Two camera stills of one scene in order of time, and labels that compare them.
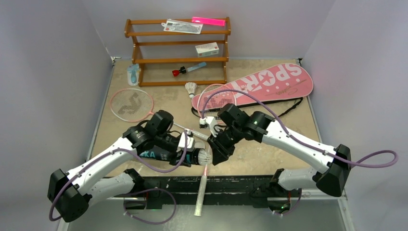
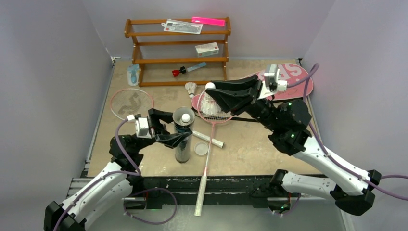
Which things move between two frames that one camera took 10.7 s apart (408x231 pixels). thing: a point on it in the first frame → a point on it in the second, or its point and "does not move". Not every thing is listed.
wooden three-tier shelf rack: (191, 51) does not move
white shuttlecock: (190, 87) does not move
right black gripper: (221, 147) → (251, 96)
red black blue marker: (183, 70) does not move
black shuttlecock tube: (190, 157) → (183, 120)
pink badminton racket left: (133, 105) does not move
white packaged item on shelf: (176, 25) does not move
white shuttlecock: (205, 157) → (209, 105)
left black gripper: (175, 159) → (162, 134)
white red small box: (207, 49) does not move
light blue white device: (133, 74) does not move
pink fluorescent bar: (209, 21) does not move
